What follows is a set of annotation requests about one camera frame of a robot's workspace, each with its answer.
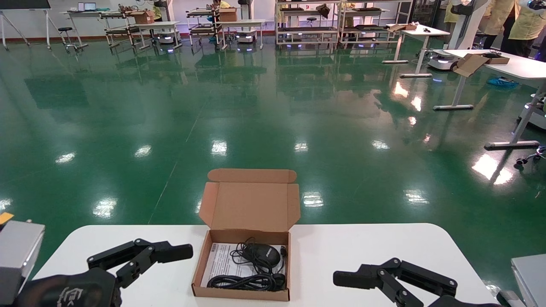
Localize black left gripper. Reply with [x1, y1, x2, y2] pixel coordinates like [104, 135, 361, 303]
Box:
[13, 238, 193, 307]

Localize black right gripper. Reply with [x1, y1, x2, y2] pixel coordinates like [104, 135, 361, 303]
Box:
[333, 258, 504, 307]

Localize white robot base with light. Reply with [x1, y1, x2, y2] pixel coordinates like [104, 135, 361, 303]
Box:
[517, 94, 546, 130]

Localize open cardboard box with flap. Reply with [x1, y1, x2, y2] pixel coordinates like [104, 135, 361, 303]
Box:
[453, 52, 510, 78]

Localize white printed manual sheet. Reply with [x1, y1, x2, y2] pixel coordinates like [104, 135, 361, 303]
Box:
[200, 242, 287, 288]

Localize black computer mouse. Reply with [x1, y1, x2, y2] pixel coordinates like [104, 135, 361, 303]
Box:
[242, 243, 281, 269]

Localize grey rounded robot part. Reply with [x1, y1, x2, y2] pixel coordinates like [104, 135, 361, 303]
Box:
[496, 290, 526, 307]

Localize chair base with castors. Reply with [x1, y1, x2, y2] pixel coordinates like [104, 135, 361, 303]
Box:
[515, 146, 546, 168]

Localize blue shoe covers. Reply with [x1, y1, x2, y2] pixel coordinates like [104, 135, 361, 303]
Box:
[487, 77, 520, 89]

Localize metal trolley rack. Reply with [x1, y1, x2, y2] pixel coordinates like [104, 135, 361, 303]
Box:
[186, 7, 223, 46]
[102, 11, 143, 51]

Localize large white table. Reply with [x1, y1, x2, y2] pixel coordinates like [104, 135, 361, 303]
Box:
[433, 49, 546, 151]

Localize white table with cardboard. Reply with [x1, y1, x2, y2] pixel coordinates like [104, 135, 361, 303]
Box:
[382, 24, 450, 78]

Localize black round stool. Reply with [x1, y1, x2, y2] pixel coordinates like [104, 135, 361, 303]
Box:
[58, 27, 84, 54]

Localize metal shelf rack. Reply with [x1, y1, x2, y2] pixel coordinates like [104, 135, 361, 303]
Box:
[275, 0, 342, 46]
[340, 0, 413, 45]

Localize white table with laptop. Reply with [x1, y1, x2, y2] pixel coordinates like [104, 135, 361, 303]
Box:
[62, 10, 112, 48]

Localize white robot with wheeled base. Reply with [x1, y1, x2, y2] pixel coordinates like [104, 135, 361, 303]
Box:
[428, 0, 491, 71]

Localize dark screen on stand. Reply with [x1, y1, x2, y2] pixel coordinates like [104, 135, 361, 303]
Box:
[0, 0, 52, 51]

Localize black coiled mouse cable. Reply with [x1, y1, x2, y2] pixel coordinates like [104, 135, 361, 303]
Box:
[207, 238, 287, 292]

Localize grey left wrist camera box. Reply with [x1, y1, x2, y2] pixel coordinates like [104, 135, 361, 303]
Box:
[0, 220, 45, 305]

